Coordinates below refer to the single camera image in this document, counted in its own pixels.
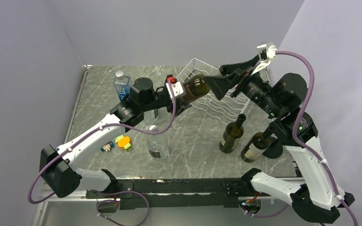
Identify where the orange green toy block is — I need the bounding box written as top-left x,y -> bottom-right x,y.
115,135 -> 132,151

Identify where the clear silver cap bottle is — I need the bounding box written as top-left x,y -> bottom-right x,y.
147,133 -> 170,159

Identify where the black microphone stand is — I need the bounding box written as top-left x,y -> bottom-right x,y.
263,137 -> 283,159

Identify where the dark olive wine bottle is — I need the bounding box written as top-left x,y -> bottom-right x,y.
180,74 -> 210,104

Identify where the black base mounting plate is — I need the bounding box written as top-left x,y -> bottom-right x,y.
85,178 -> 256,210

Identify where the small clear silver-cap bottle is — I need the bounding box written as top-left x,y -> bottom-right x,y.
144,109 -> 159,124

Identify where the green labelled wine bottle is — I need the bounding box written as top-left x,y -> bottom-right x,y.
240,128 -> 273,163

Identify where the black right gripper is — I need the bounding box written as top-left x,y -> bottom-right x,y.
204,54 -> 283,117

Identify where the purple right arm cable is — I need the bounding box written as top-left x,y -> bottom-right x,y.
239,50 -> 360,226

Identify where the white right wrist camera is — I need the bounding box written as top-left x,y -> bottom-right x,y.
252,42 -> 277,74

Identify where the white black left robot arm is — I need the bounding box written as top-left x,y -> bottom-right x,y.
40,75 -> 185,198

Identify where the blue water bottle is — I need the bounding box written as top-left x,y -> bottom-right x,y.
113,71 -> 132,101

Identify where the white wire wine rack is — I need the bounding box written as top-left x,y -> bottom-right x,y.
177,58 -> 253,125

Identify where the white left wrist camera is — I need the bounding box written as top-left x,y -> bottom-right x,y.
165,74 -> 186,100

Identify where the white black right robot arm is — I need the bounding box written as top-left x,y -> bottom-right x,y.
204,54 -> 354,224

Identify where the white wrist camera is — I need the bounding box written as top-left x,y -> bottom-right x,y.
165,74 -> 186,100
252,42 -> 277,74

